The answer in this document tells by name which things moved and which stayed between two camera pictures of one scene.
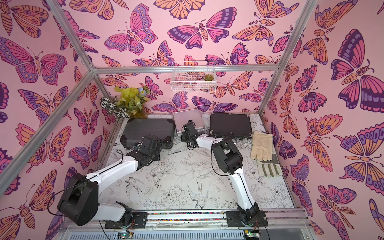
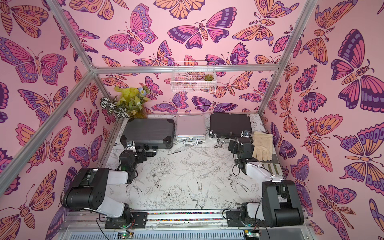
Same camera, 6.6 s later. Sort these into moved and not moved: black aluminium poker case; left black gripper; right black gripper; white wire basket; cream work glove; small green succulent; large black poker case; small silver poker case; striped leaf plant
Moved: right black gripper; left black gripper; small silver poker case
Not moved: cream work glove; small green succulent; large black poker case; black aluminium poker case; white wire basket; striped leaf plant
